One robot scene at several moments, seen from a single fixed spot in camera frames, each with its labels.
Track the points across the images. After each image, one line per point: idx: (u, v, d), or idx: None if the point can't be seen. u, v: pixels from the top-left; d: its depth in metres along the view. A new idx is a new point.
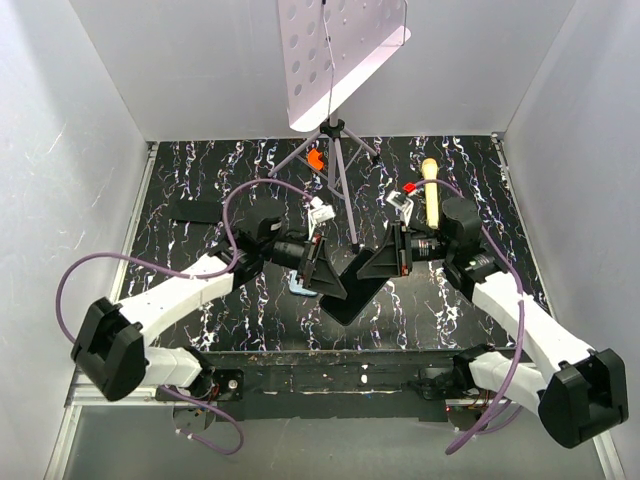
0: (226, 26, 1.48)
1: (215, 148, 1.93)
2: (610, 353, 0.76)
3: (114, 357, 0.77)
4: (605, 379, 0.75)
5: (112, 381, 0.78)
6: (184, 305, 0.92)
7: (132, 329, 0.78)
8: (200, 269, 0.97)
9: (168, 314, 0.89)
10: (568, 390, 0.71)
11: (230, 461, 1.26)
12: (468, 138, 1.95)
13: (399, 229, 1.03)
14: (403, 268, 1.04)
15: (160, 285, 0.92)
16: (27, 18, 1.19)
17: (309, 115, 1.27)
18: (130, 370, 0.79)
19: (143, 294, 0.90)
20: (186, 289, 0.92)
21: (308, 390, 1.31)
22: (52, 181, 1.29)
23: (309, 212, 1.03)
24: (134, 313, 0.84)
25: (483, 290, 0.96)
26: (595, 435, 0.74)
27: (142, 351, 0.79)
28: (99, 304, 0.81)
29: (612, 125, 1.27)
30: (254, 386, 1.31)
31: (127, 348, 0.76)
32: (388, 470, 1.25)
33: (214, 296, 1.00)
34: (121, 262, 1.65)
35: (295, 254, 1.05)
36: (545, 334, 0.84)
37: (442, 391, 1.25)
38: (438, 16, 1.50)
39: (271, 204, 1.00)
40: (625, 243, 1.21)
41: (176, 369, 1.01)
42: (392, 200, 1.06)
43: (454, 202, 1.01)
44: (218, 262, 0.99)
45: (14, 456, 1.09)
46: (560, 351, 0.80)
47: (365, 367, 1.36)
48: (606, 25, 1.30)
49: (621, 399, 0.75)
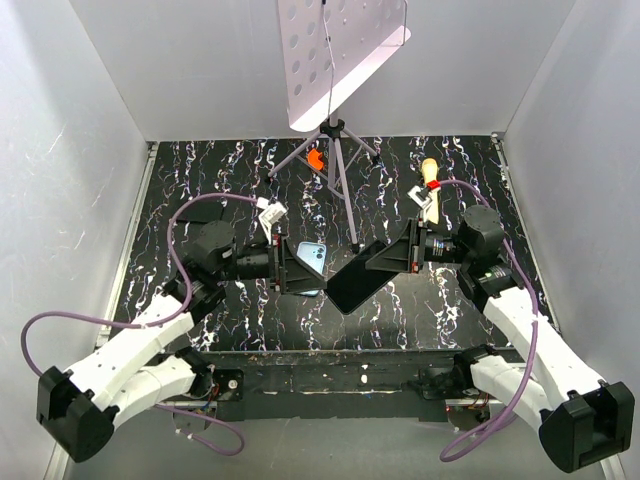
0: (226, 26, 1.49)
1: (215, 148, 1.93)
2: (622, 387, 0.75)
3: (72, 427, 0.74)
4: (611, 411, 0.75)
5: (75, 450, 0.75)
6: (141, 357, 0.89)
7: (85, 398, 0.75)
8: (153, 314, 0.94)
9: (124, 371, 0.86)
10: (574, 422, 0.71)
11: (231, 462, 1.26)
12: (468, 138, 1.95)
13: (415, 224, 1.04)
14: (413, 265, 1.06)
15: (112, 340, 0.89)
16: (27, 18, 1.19)
17: (309, 115, 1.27)
18: (93, 435, 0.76)
19: (94, 355, 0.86)
20: (140, 341, 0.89)
21: (308, 390, 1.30)
22: (52, 181, 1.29)
23: (259, 216, 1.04)
24: (86, 378, 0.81)
25: (498, 305, 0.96)
26: (591, 463, 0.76)
27: (102, 416, 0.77)
28: (49, 374, 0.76)
29: (612, 125, 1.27)
30: (254, 386, 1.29)
31: (82, 418, 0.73)
32: (388, 470, 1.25)
33: (173, 337, 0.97)
34: (121, 262, 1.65)
35: (262, 264, 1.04)
36: (557, 360, 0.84)
37: (442, 392, 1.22)
38: (439, 16, 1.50)
39: (220, 231, 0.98)
40: (625, 242, 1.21)
41: (159, 393, 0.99)
42: (413, 195, 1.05)
43: (477, 212, 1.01)
44: (172, 300, 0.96)
45: (14, 457, 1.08)
46: (570, 380, 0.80)
47: (365, 367, 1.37)
48: (605, 25, 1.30)
49: (625, 432, 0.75)
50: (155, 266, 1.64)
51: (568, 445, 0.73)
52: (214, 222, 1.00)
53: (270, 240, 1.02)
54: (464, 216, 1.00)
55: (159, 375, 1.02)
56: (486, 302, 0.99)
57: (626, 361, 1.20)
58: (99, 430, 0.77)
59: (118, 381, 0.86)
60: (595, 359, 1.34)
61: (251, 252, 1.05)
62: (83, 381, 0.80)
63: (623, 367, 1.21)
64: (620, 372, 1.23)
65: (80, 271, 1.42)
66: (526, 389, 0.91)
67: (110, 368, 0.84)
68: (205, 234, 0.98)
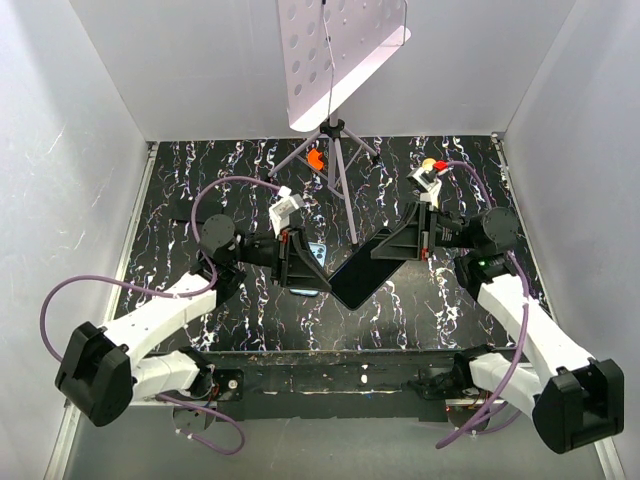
0: (226, 26, 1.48)
1: (215, 148, 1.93)
2: (610, 363, 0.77)
3: (101, 380, 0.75)
4: (602, 389, 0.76)
5: (98, 407, 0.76)
6: (170, 324, 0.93)
7: (119, 351, 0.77)
8: (181, 288, 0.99)
9: (154, 334, 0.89)
10: (561, 395, 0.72)
11: (231, 462, 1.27)
12: (468, 137, 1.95)
13: (424, 209, 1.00)
14: (423, 251, 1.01)
15: (145, 305, 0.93)
16: (28, 18, 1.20)
17: (309, 115, 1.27)
18: (118, 393, 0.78)
19: (127, 316, 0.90)
20: (170, 308, 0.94)
21: (308, 390, 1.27)
22: (52, 181, 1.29)
23: (270, 208, 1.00)
24: (120, 335, 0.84)
25: (490, 291, 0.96)
26: (584, 445, 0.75)
27: (129, 375, 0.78)
28: (82, 330, 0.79)
29: (612, 124, 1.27)
30: (254, 386, 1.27)
31: (115, 371, 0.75)
32: (388, 470, 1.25)
33: (198, 314, 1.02)
34: (121, 262, 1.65)
35: (269, 255, 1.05)
36: (548, 339, 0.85)
37: (442, 391, 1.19)
38: (439, 16, 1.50)
39: (221, 226, 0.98)
40: (625, 242, 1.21)
41: (168, 380, 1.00)
42: (419, 178, 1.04)
43: (496, 214, 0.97)
44: (199, 279, 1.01)
45: (14, 456, 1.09)
46: (560, 358, 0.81)
47: (365, 367, 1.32)
48: (606, 25, 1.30)
49: (618, 412, 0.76)
50: (155, 266, 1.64)
51: (559, 423, 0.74)
52: (216, 216, 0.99)
53: (278, 235, 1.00)
54: (483, 217, 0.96)
55: (169, 363, 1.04)
56: (480, 289, 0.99)
57: (625, 361, 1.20)
58: (123, 390, 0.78)
59: (148, 344, 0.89)
60: None
61: (261, 241, 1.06)
62: (117, 337, 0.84)
63: (623, 368, 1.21)
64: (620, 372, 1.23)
65: (80, 271, 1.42)
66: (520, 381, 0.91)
67: (143, 329, 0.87)
68: (208, 231, 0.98)
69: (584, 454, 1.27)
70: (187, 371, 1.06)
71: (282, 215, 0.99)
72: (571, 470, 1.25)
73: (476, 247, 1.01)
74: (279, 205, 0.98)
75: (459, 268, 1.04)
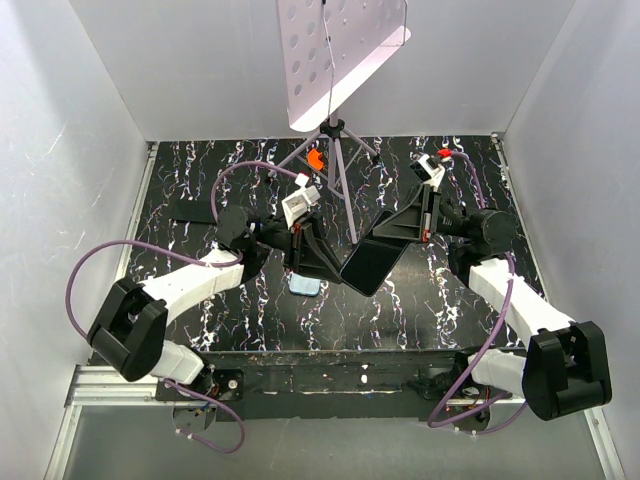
0: (226, 25, 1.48)
1: (215, 148, 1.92)
2: (592, 327, 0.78)
3: (140, 329, 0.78)
4: (585, 353, 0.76)
5: (132, 358, 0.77)
6: (201, 290, 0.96)
7: (157, 304, 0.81)
8: (213, 258, 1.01)
9: (187, 296, 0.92)
10: (543, 352, 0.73)
11: (231, 461, 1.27)
12: (468, 137, 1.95)
13: (429, 191, 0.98)
14: (425, 233, 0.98)
15: (178, 270, 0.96)
16: (28, 19, 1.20)
17: (309, 115, 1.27)
18: (151, 347, 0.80)
19: (164, 276, 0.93)
20: (202, 276, 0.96)
21: (308, 390, 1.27)
22: (52, 180, 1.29)
23: (284, 201, 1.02)
24: (157, 292, 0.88)
25: (479, 273, 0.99)
26: (573, 409, 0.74)
27: (163, 330, 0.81)
28: (121, 283, 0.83)
29: (612, 124, 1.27)
30: (254, 386, 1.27)
31: (154, 320, 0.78)
32: (388, 470, 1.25)
33: (224, 288, 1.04)
34: (121, 262, 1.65)
35: (283, 242, 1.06)
36: (530, 308, 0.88)
37: (442, 392, 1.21)
38: (439, 16, 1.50)
39: (235, 214, 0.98)
40: (625, 242, 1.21)
41: (181, 362, 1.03)
42: (423, 164, 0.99)
43: (499, 217, 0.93)
44: (227, 252, 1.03)
45: (14, 456, 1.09)
46: (542, 321, 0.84)
47: (365, 367, 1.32)
48: (605, 25, 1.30)
49: (603, 375, 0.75)
50: (155, 266, 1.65)
51: (544, 383, 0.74)
52: (228, 207, 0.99)
53: (290, 227, 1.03)
54: (484, 221, 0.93)
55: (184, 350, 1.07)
56: (470, 275, 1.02)
57: (625, 360, 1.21)
58: (156, 344, 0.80)
59: (181, 305, 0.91)
60: None
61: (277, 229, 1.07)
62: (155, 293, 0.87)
63: (623, 367, 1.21)
64: (620, 371, 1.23)
65: (80, 271, 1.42)
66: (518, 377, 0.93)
67: (179, 289, 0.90)
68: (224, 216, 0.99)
69: (584, 454, 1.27)
70: (194, 360, 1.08)
71: (295, 208, 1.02)
72: (571, 469, 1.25)
73: (473, 243, 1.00)
74: (292, 201, 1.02)
75: (452, 256, 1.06)
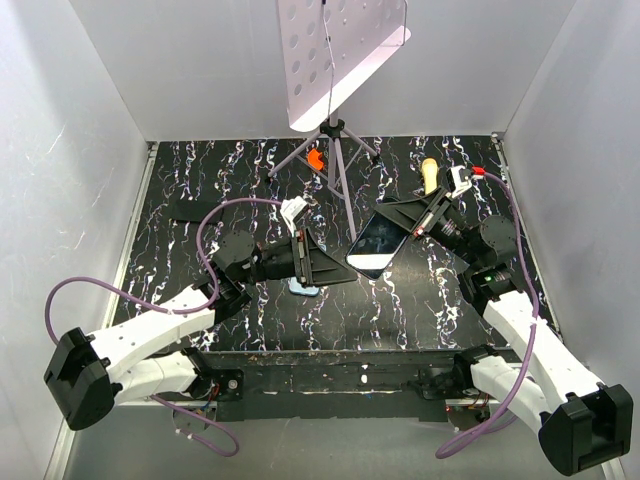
0: (226, 25, 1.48)
1: (215, 148, 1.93)
2: (619, 389, 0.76)
3: (80, 391, 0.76)
4: (609, 414, 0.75)
5: (75, 412, 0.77)
6: (160, 339, 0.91)
7: (99, 365, 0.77)
8: (179, 303, 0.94)
9: (141, 349, 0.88)
10: (573, 423, 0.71)
11: (231, 463, 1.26)
12: (468, 137, 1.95)
13: (441, 195, 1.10)
14: (418, 229, 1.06)
15: (135, 317, 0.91)
16: (27, 17, 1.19)
17: (309, 115, 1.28)
18: (96, 404, 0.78)
19: (117, 327, 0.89)
20: (161, 325, 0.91)
21: (308, 390, 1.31)
22: (52, 182, 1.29)
23: (281, 211, 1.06)
24: (104, 348, 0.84)
25: (497, 309, 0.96)
26: (592, 466, 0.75)
27: (110, 386, 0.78)
28: (71, 336, 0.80)
29: (613, 124, 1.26)
30: (254, 386, 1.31)
31: (92, 385, 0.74)
32: (389, 470, 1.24)
33: (194, 330, 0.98)
34: (120, 261, 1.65)
35: (287, 263, 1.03)
36: (554, 363, 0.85)
37: (442, 391, 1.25)
38: (439, 16, 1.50)
39: (239, 243, 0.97)
40: (625, 241, 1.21)
41: (161, 384, 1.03)
42: (455, 172, 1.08)
43: (493, 223, 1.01)
44: (200, 294, 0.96)
45: (15, 456, 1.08)
46: (568, 382, 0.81)
47: (365, 367, 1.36)
48: (606, 25, 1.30)
49: (625, 435, 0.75)
50: (155, 266, 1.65)
51: (565, 447, 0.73)
52: (236, 232, 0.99)
53: (293, 233, 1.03)
54: (479, 225, 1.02)
55: (163, 367, 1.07)
56: (486, 307, 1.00)
57: (625, 361, 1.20)
58: (106, 394, 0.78)
59: (134, 357, 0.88)
60: (595, 359, 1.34)
61: (277, 253, 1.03)
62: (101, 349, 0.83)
63: (623, 368, 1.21)
64: (620, 371, 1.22)
65: (80, 271, 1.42)
66: (524, 389, 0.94)
67: (130, 344, 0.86)
68: (226, 245, 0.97)
69: None
70: (180, 376, 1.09)
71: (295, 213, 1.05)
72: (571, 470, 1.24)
73: (479, 257, 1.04)
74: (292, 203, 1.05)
75: (464, 282, 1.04)
